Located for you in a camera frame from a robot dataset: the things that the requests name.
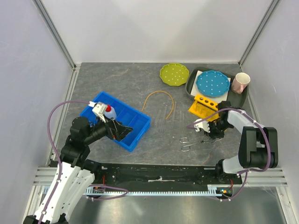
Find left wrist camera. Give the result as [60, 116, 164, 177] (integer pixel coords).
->
[88, 101, 107, 123]

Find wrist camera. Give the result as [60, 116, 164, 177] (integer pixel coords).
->
[88, 101, 107, 123]
[187, 119, 210, 133]

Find tan rubber tube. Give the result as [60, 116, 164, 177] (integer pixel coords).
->
[141, 90, 175, 120]

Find blue dotted plate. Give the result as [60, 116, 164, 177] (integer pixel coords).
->
[195, 70, 230, 98]

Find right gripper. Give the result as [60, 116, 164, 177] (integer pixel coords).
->
[203, 119, 232, 140]

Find metal crucible tongs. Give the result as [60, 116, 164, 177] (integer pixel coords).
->
[179, 137, 222, 152]

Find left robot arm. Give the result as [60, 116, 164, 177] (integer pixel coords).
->
[23, 117, 133, 224]

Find cable duct rail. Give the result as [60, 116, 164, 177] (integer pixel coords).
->
[79, 185, 228, 199]

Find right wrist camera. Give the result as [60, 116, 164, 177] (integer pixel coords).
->
[187, 119, 210, 133]

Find pink mug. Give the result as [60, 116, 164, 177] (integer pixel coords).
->
[231, 72, 251, 94]

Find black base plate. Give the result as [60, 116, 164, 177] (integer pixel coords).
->
[84, 160, 242, 193]

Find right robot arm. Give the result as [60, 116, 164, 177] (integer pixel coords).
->
[206, 101, 278, 184]

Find dark green tray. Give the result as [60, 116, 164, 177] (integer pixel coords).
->
[185, 67, 248, 107]

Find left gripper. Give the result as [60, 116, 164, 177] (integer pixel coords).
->
[84, 112, 133, 145]

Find green dotted plate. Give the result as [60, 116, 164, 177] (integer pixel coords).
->
[159, 63, 190, 86]

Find squeeze bottle red cap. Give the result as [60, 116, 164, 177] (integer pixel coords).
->
[104, 105, 117, 119]

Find blue plastic compartment bin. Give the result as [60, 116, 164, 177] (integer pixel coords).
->
[79, 91, 151, 152]

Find yellow test tube rack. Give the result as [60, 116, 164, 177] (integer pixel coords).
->
[188, 94, 218, 119]

